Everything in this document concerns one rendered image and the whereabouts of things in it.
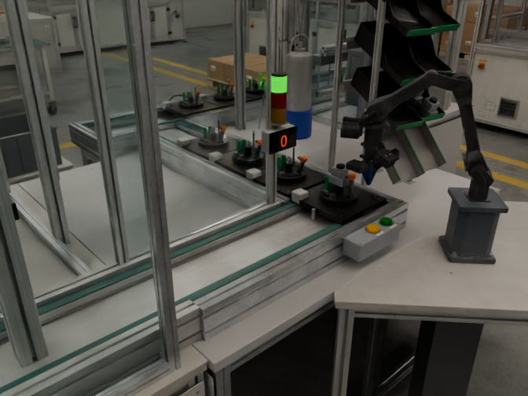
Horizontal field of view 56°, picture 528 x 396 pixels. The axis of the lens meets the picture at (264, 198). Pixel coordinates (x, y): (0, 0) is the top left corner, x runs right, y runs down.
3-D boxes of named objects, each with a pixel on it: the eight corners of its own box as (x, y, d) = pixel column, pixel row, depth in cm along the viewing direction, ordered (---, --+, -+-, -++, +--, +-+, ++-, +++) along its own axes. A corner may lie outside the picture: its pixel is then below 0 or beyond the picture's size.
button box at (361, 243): (398, 239, 165) (401, 222, 162) (358, 262, 152) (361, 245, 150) (381, 231, 170) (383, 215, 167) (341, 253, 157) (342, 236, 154)
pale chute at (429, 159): (438, 167, 198) (446, 162, 194) (416, 174, 192) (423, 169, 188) (408, 107, 205) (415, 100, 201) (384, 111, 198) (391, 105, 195)
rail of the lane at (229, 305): (405, 227, 180) (408, 200, 176) (204, 341, 127) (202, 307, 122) (392, 221, 184) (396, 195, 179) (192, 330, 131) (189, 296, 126)
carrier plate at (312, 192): (386, 203, 178) (386, 198, 177) (342, 225, 163) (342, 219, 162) (335, 182, 194) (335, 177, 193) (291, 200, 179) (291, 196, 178)
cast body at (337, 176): (350, 184, 174) (352, 166, 171) (342, 188, 172) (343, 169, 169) (331, 177, 180) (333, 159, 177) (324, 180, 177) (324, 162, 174)
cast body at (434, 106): (434, 118, 189) (444, 103, 184) (427, 119, 187) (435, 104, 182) (420, 104, 193) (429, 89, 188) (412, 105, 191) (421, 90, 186)
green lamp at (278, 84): (290, 91, 157) (290, 75, 154) (278, 93, 154) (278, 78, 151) (279, 88, 160) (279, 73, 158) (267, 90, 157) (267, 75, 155)
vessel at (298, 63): (316, 108, 265) (320, 34, 248) (298, 113, 256) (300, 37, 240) (298, 103, 274) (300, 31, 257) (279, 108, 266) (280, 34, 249)
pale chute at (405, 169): (417, 177, 189) (425, 172, 185) (392, 185, 183) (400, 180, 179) (386, 113, 196) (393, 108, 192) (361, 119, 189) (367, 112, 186)
